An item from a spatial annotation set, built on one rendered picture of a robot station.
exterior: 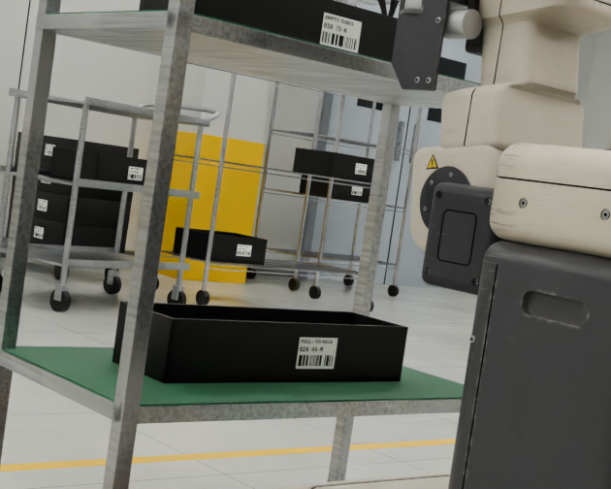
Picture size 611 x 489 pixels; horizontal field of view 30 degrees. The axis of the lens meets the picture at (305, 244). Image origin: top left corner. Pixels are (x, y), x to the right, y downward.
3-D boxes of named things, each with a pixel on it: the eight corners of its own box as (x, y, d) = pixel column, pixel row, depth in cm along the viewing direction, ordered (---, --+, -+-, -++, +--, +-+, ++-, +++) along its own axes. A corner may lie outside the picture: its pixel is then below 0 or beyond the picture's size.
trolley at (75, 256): (-20, 292, 527) (8, 73, 521) (119, 292, 601) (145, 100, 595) (61, 313, 496) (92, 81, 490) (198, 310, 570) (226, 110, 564)
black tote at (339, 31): (189, 28, 196) (198, -39, 195) (136, 28, 209) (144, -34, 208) (424, 83, 233) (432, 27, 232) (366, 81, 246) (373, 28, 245)
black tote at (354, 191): (328, 197, 760) (331, 176, 759) (299, 192, 783) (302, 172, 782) (371, 203, 786) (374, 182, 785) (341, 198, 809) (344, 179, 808)
